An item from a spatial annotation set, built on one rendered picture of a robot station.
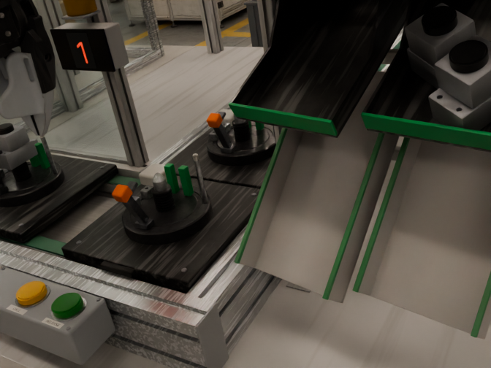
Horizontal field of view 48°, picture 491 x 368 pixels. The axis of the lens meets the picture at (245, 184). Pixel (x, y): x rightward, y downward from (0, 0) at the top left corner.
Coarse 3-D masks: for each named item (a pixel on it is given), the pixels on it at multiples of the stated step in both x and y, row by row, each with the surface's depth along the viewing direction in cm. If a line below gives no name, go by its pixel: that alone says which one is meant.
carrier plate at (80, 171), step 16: (64, 160) 112; (80, 160) 110; (64, 176) 105; (80, 176) 104; (96, 176) 103; (112, 176) 106; (64, 192) 100; (80, 192) 99; (0, 208) 98; (16, 208) 97; (32, 208) 96; (48, 208) 95; (64, 208) 97; (0, 224) 93; (16, 224) 92; (32, 224) 91; (48, 224) 94; (16, 240) 91
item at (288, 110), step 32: (288, 0) 64; (320, 0) 68; (352, 0) 65; (384, 0) 55; (288, 32) 65; (320, 32) 64; (352, 32) 62; (384, 32) 57; (256, 64) 62; (288, 64) 63; (320, 64) 61; (352, 64) 59; (256, 96) 62; (288, 96) 60; (320, 96) 58; (352, 96) 54; (288, 128) 57; (320, 128) 54
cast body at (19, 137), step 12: (0, 132) 97; (12, 132) 97; (24, 132) 99; (0, 144) 97; (12, 144) 97; (24, 144) 100; (0, 156) 97; (12, 156) 98; (24, 156) 100; (12, 168) 98
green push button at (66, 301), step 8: (64, 296) 73; (72, 296) 73; (80, 296) 73; (56, 304) 72; (64, 304) 72; (72, 304) 72; (80, 304) 72; (56, 312) 71; (64, 312) 71; (72, 312) 71
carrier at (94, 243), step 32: (160, 192) 83; (192, 192) 88; (224, 192) 91; (256, 192) 90; (96, 224) 88; (128, 224) 83; (160, 224) 82; (192, 224) 81; (224, 224) 83; (64, 256) 85; (96, 256) 81; (128, 256) 79; (160, 256) 78; (192, 256) 77
